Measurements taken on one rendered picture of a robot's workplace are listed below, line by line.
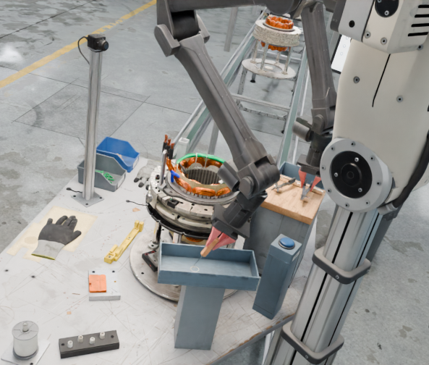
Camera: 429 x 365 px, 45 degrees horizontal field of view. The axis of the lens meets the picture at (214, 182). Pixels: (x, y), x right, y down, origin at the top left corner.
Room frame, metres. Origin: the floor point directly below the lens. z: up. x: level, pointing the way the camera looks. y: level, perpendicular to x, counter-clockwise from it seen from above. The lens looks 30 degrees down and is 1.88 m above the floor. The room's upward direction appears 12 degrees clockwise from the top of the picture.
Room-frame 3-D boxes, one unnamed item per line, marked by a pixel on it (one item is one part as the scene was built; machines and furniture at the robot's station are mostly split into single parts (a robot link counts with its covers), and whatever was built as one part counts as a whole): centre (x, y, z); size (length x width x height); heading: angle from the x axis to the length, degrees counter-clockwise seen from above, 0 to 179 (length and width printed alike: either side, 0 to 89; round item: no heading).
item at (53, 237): (1.34, 0.48, 0.79); 0.24 x 0.13 x 0.02; 174
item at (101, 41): (1.58, 0.44, 1.37); 0.06 x 0.04 x 0.04; 59
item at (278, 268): (1.20, -0.24, 0.91); 0.07 x 0.07 x 0.25; 64
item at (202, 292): (1.02, -0.03, 0.92); 0.25 x 0.11 x 0.28; 100
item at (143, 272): (1.33, 0.03, 0.80); 0.39 x 0.39 x 0.01
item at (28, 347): (0.87, 0.38, 0.82); 0.06 x 0.06 x 0.06
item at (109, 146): (1.90, 0.42, 0.82); 0.16 x 0.14 x 0.07; 86
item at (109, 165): (1.73, 0.44, 0.82); 0.16 x 0.14 x 0.07; 84
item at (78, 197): (1.59, 0.45, 0.78); 0.09 x 0.09 x 0.01; 59
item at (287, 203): (1.43, -0.25, 1.05); 0.20 x 0.19 x 0.02; 163
